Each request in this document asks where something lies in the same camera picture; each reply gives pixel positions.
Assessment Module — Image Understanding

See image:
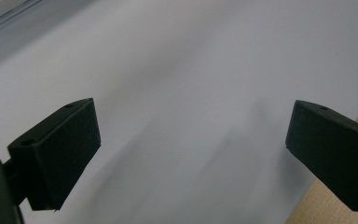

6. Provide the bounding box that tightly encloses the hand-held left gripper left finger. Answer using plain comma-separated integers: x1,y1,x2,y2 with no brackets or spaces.
7,97,103,213

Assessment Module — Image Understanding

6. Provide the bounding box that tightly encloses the aluminium rail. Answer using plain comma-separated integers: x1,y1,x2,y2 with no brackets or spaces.
0,0,43,35

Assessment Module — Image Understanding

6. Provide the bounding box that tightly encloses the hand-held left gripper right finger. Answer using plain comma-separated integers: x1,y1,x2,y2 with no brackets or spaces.
284,99,358,213

